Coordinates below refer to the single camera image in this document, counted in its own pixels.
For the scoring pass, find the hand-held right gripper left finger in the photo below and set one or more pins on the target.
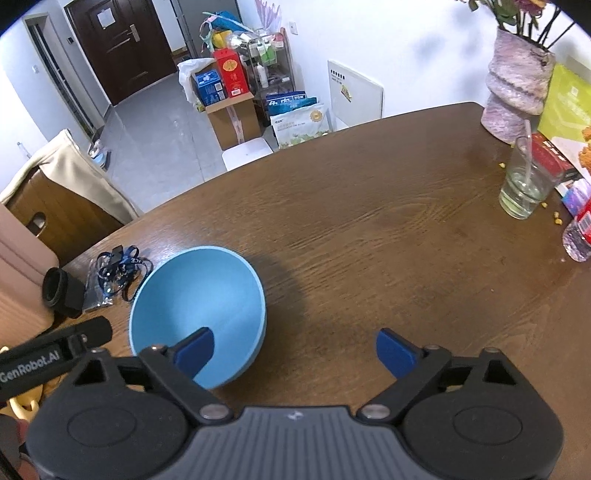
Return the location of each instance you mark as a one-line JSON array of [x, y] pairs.
[[196, 350]]

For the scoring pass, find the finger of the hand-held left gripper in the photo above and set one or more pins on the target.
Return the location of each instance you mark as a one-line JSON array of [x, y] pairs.
[[92, 332]]

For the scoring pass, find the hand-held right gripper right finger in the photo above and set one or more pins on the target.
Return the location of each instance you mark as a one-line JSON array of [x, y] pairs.
[[396, 353]]

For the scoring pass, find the large blue bowl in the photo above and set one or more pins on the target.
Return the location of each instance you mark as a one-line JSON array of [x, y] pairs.
[[194, 304]]

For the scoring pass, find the person's left hand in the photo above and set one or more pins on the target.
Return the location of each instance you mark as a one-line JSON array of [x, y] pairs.
[[11, 436]]

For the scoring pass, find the dark plastic packet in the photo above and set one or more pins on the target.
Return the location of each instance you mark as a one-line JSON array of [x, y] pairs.
[[97, 295]]

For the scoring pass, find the black cylinder cap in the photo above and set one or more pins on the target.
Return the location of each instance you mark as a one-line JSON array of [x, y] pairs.
[[62, 293]]

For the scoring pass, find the pink ribbed suitcase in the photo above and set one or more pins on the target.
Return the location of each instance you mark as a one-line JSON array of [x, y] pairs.
[[18, 286]]

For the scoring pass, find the wooden chair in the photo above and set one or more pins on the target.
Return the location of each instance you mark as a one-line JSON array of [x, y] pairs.
[[69, 221]]

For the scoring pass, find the chair with beige cloth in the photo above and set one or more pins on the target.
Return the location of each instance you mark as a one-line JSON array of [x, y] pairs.
[[78, 170]]

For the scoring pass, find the white stool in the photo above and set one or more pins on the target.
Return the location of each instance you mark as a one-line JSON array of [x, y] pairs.
[[247, 154]]

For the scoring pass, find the clear drinking glass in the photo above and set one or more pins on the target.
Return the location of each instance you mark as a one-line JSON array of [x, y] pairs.
[[526, 184]]

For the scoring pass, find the red label plastic bottle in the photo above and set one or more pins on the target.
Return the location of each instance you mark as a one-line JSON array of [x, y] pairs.
[[579, 240]]

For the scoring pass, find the cardboard box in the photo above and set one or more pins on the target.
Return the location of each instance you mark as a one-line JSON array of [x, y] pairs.
[[233, 122]]

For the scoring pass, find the small purple tissue pack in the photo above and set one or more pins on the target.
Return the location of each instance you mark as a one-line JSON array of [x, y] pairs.
[[577, 198]]

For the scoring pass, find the green white bag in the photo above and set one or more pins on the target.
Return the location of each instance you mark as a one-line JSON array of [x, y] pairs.
[[300, 127]]

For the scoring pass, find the flat red box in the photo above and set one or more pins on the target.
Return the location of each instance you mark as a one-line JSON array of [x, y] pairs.
[[554, 159]]

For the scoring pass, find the blue box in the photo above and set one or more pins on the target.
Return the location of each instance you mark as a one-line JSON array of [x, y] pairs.
[[210, 87]]

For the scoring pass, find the blue white bag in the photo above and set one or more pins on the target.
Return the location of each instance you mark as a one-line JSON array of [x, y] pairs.
[[288, 101]]

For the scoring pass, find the white plastic bag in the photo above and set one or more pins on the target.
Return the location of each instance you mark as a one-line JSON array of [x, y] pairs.
[[187, 78]]

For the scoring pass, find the dark brown door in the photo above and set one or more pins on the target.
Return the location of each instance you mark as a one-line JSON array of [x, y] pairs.
[[124, 50]]

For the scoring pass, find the metal storage rack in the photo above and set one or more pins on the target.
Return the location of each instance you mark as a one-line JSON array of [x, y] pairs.
[[272, 69]]

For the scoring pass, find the mottled pink vase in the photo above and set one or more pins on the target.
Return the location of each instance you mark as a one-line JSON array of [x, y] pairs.
[[517, 87]]

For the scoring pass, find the green box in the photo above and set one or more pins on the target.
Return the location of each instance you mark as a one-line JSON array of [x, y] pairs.
[[570, 110]]

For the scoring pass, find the teal bag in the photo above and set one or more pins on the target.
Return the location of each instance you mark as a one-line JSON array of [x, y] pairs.
[[224, 27]]

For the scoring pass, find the grey refrigerator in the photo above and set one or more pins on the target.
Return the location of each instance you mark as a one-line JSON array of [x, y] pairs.
[[203, 14]]

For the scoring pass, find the dried pink flowers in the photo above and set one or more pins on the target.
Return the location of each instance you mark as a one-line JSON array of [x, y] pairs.
[[508, 11]]

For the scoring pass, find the grey narrow door frame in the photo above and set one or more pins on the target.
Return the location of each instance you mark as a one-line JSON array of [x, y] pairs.
[[60, 78]]

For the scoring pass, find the pink fan wall decoration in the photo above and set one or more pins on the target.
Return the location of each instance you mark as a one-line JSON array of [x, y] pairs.
[[268, 14]]

